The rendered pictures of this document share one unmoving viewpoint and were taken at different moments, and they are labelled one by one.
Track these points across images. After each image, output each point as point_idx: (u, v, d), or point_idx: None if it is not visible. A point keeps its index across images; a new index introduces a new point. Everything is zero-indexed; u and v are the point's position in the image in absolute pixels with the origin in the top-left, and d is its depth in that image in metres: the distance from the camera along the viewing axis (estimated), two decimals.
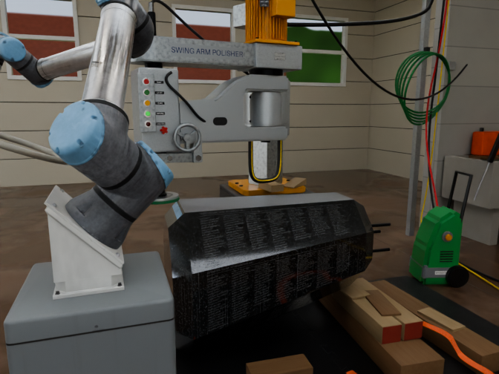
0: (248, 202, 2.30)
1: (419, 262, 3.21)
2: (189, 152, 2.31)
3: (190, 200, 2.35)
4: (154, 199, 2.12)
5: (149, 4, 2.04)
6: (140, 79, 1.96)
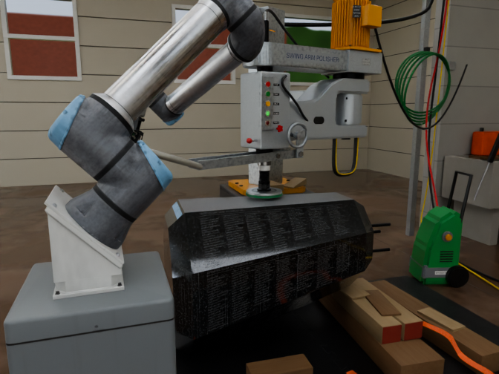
0: (248, 202, 2.30)
1: (419, 262, 3.21)
2: (285, 149, 2.52)
3: (190, 200, 2.35)
4: (256, 194, 2.32)
5: (264, 13, 2.23)
6: (263, 81, 2.15)
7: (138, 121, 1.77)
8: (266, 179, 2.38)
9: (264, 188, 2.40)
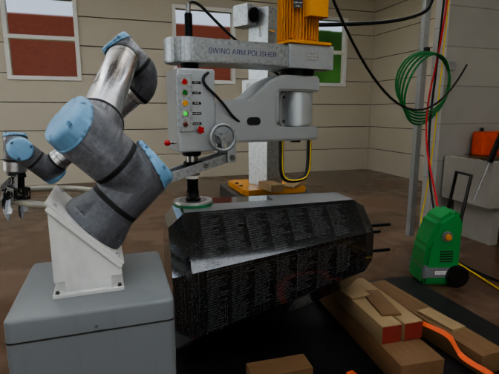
0: (248, 202, 2.30)
1: (419, 262, 3.21)
2: (220, 152, 2.33)
3: None
4: (177, 203, 2.18)
5: (186, 5, 2.06)
6: (179, 79, 1.98)
7: (17, 179, 1.70)
8: (194, 188, 2.21)
9: (192, 198, 2.23)
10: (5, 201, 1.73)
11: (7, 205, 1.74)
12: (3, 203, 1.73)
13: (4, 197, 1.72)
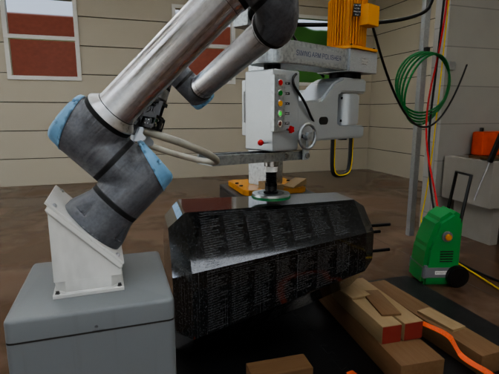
0: (248, 202, 2.30)
1: (419, 262, 3.21)
2: (288, 151, 2.42)
3: (190, 200, 2.35)
4: (255, 191, 2.35)
5: None
6: (276, 80, 2.03)
7: (162, 106, 1.56)
8: (275, 181, 2.26)
9: (272, 191, 2.27)
10: (137, 127, 1.54)
11: (138, 132, 1.55)
12: (134, 128, 1.54)
13: (138, 121, 1.54)
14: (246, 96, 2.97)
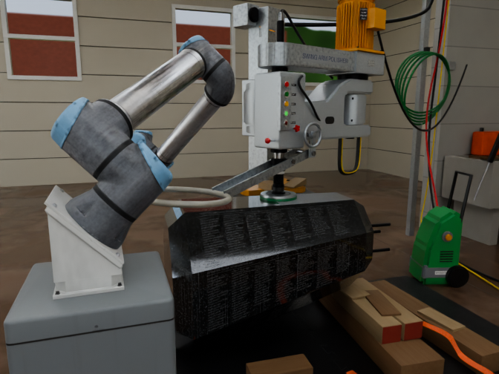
0: (248, 202, 2.30)
1: (419, 262, 3.21)
2: (295, 149, 2.54)
3: (190, 200, 2.35)
4: (286, 197, 2.33)
5: (280, 13, 2.23)
6: (282, 82, 2.16)
7: None
8: (281, 182, 2.39)
9: (279, 191, 2.41)
10: None
11: None
12: None
13: None
14: (248, 96, 2.94)
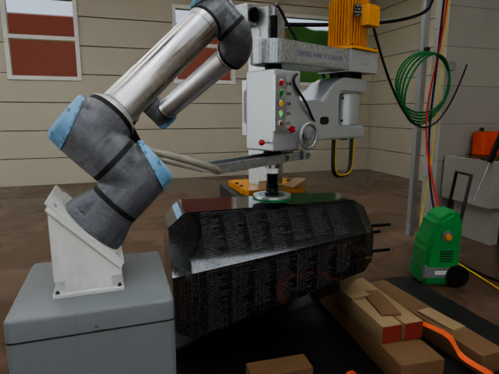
0: (248, 202, 2.30)
1: (419, 262, 3.21)
2: (289, 151, 2.42)
3: (190, 200, 2.35)
4: (290, 195, 2.29)
5: (273, 7, 2.11)
6: (277, 80, 2.04)
7: None
8: (275, 182, 2.27)
9: (272, 192, 2.28)
10: None
11: None
12: None
13: None
14: (246, 96, 2.97)
